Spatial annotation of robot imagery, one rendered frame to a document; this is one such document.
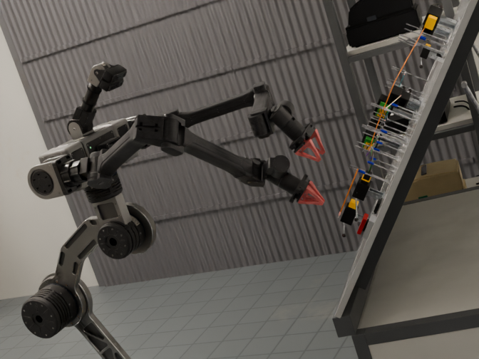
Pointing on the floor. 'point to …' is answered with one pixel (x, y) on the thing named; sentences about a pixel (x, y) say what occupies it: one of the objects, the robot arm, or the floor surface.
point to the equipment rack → (462, 117)
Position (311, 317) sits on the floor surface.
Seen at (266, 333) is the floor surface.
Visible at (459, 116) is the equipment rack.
